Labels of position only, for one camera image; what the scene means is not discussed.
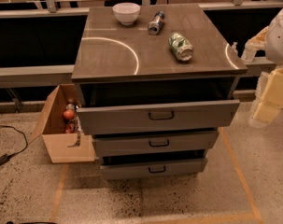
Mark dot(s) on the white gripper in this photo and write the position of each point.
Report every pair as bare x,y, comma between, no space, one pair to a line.
279,39

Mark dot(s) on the grey bottom drawer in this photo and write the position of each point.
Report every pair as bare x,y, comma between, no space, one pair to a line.
153,169

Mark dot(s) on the grey drawer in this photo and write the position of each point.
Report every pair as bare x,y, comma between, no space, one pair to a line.
153,169
157,118
154,143

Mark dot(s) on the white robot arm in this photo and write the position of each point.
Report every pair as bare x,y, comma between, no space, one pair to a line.
274,42

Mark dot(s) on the grey top drawer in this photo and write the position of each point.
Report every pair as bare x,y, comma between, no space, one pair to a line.
157,118

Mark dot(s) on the grey middle drawer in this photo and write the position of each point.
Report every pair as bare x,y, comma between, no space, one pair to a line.
154,143

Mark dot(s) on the grey drawer cabinet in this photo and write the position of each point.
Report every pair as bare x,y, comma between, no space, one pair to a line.
118,65

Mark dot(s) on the open cardboard box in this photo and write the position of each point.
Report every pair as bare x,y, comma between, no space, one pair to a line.
62,147

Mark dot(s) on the small clear spray bottle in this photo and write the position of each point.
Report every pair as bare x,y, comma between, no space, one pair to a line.
234,47

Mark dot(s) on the green white soda can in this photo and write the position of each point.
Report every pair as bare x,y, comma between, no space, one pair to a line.
180,46

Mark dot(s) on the blue silver slim can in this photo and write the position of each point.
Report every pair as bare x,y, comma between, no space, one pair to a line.
155,26

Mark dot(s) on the white ceramic bowl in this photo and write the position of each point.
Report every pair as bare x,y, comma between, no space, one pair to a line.
126,13

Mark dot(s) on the red snack packet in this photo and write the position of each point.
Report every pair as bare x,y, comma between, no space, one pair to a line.
69,127

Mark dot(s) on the red round fruit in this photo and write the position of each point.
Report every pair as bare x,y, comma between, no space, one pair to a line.
69,114

